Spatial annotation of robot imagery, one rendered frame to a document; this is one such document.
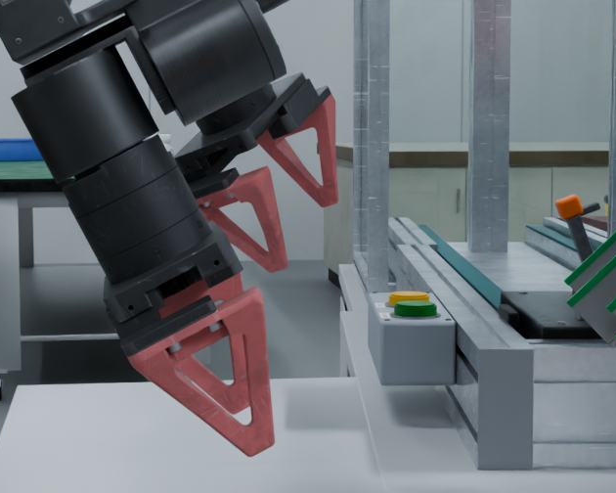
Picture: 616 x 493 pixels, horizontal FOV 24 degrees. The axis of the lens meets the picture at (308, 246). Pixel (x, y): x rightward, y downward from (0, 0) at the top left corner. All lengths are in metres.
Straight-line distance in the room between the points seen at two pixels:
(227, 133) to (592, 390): 0.41
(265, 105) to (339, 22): 10.00
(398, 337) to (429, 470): 0.17
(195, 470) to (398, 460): 0.17
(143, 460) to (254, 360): 0.56
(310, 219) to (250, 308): 10.28
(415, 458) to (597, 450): 0.15
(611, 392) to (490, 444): 0.11
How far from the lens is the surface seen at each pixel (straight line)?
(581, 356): 1.18
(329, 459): 1.21
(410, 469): 1.18
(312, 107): 0.99
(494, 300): 1.55
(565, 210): 1.32
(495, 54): 2.38
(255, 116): 0.94
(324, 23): 10.94
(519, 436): 1.18
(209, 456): 1.22
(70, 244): 10.85
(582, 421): 1.19
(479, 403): 1.17
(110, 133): 0.68
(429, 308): 1.32
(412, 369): 1.31
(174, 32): 0.69
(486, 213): 2.38
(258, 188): 0.91
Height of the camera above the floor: 1.15
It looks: 5 degrees down
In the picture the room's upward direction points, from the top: straight up
